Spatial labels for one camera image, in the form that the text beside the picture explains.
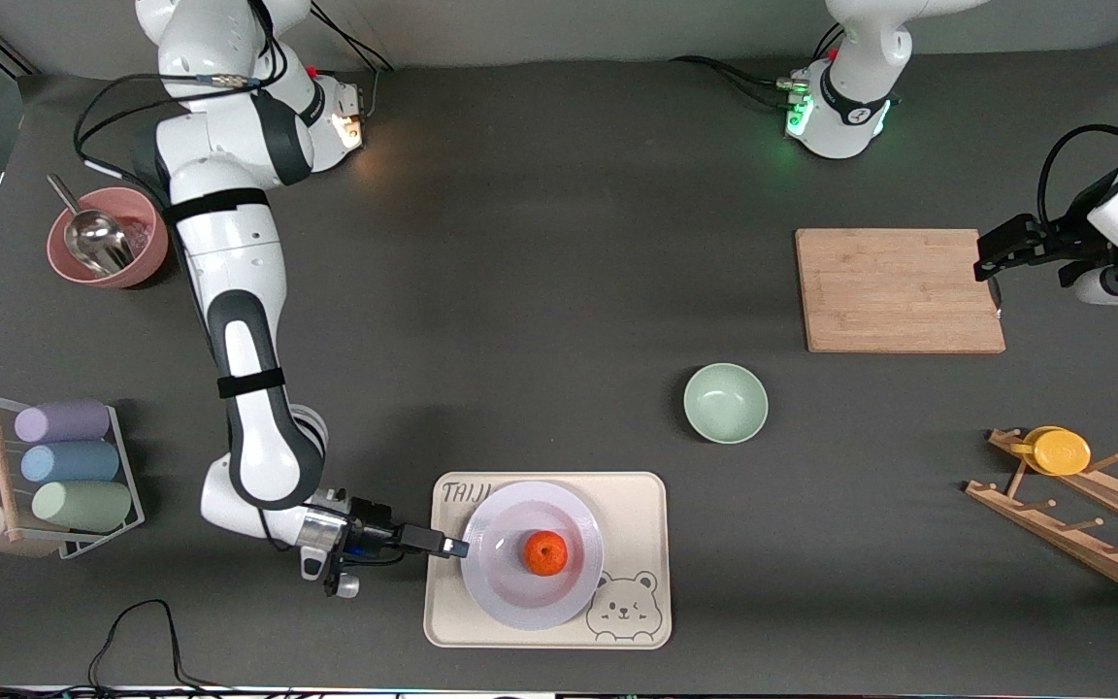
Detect orange fruit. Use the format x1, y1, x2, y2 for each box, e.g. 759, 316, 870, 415
523, 530, 569, 578

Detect white round plate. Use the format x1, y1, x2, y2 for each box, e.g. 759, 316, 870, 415
460, 481, 605, 632

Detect bamboo cutting board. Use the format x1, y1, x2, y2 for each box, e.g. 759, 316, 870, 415
795, 228, 1006, 354

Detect yellow cup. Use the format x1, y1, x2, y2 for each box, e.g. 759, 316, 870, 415
1010, 425, 1093, 477

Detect cream bear print tray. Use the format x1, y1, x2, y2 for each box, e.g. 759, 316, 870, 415
423, 471, 672, 649

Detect pale green cup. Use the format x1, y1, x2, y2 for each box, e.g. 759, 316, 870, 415
31, 481, 133, 533

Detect wooden peg cup rack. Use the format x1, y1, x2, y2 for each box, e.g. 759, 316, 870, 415
965, 428, 1118, 611

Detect blue cup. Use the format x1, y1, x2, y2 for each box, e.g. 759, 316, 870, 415
20, 442, 120, 484

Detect light green bowl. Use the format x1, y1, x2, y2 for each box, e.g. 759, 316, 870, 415
683, 363, 770, 445

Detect purple cup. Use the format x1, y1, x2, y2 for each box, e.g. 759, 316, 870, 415
14, 400, 112, 445

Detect pink bowl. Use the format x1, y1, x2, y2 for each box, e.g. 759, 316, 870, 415
47, 187, 170, 290

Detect metal scoop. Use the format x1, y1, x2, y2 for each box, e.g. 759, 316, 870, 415
47, 173, 136, 278

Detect black looped table cable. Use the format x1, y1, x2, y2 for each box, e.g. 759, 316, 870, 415
83, 599, 230, 695

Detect white wire rack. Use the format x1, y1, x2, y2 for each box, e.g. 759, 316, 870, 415
0, 403, 146, 561

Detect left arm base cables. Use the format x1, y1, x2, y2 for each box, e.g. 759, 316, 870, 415
671, 55, 807, 110

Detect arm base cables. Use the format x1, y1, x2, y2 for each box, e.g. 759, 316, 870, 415
671, 55, 807, 110
307, 0, 397, 122

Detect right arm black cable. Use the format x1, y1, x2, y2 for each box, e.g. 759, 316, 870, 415
74, 0, 279, 195

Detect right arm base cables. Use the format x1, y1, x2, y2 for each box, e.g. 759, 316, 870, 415
307, 0, 397, 122

